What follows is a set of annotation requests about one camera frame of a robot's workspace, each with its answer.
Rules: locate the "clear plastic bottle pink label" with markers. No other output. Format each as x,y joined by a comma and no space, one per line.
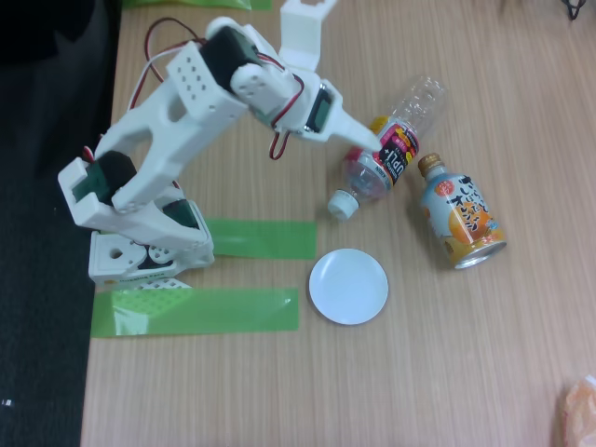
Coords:
396,158

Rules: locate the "orange juice bottle can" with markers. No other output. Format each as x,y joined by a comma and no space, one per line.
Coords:
461,219

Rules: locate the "green tape strip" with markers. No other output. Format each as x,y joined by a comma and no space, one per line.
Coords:
265,239
209,312

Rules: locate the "green plastic bag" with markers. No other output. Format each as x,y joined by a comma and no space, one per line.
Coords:
195,4

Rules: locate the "small white round plate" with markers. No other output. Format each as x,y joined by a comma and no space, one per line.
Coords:
349,286

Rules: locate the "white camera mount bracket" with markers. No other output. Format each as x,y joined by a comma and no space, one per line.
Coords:
300,32

